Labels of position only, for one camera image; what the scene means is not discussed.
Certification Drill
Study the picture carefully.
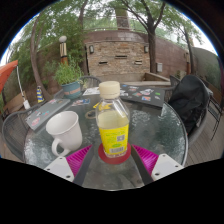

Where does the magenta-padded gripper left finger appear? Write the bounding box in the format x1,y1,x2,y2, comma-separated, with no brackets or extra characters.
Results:
43,145,96,187

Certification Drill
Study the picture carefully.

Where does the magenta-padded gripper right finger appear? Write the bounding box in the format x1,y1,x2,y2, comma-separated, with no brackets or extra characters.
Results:
129,143,184,186

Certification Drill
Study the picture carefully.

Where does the yellow-labelled clear drink bottle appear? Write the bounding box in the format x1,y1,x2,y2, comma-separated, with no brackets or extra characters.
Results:
95,80,131,159

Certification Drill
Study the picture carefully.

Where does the white ceramic mug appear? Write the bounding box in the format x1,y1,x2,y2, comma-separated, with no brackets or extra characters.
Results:
45,110,83,158

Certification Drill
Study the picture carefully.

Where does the grey laptop with stickers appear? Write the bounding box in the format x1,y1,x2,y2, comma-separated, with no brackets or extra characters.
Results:
25,98,72,131

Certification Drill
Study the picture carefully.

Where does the yellow card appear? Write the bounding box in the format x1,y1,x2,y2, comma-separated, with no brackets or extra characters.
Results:
92,102,113,112

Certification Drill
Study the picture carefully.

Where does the white paper sheet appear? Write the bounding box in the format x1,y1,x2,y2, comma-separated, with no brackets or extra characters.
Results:
82,86,101,97

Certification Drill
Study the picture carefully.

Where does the grey wicker armchair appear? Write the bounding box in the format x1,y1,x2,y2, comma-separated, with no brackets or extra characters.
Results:
1,104,41,163

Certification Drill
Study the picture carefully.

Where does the blue yellow striped cone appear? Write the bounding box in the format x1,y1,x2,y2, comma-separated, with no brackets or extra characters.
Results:
35,85,45,104

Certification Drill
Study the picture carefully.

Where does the black metal patio chair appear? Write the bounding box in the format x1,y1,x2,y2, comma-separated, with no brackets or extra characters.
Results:
208,96,224,141

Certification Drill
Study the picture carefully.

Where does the green plant in blue pot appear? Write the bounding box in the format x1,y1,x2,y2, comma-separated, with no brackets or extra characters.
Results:
53,58,84,100

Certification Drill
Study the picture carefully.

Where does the leaning tree with thin trunk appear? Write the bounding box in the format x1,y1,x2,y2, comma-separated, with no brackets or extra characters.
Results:
9,6,84,101

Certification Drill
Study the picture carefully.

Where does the large branching tree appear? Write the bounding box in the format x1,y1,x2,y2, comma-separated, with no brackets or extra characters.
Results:
113,0,174,74

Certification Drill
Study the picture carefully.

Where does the orange patio umbrella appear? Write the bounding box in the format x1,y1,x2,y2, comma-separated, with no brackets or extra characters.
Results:
0,59,32,110

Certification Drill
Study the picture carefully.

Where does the slender tree by wall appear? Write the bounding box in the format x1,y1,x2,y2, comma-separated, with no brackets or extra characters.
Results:
173,16,204,76

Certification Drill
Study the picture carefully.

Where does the wooden lamp post, globe light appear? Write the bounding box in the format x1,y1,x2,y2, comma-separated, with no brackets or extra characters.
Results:
58,35,69,66

